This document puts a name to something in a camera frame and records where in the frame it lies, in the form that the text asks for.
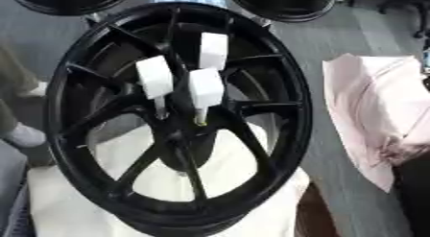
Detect pale pink cloth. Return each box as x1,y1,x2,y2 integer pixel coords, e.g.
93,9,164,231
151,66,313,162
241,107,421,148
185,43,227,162
321,53,430,194

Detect white cloth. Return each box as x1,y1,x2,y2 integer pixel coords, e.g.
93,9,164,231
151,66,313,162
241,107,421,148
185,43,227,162
27,121,311,237

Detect white pin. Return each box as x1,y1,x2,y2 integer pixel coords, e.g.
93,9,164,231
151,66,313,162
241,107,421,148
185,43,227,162
198,32,230,71
134,55,177,119
186,67,227,126

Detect person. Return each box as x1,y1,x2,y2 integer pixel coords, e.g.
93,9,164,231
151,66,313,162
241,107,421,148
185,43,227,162
0,45,51,149

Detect black spoked wheel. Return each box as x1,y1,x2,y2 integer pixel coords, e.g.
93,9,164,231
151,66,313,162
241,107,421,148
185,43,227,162
43,1,315,235

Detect black office chair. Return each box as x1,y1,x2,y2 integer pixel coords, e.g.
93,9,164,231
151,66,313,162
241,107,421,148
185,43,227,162
374,0,430,39

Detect black round wheel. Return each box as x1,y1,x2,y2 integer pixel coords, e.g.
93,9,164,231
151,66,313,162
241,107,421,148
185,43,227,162
223,0,342,23
5,0,136,17

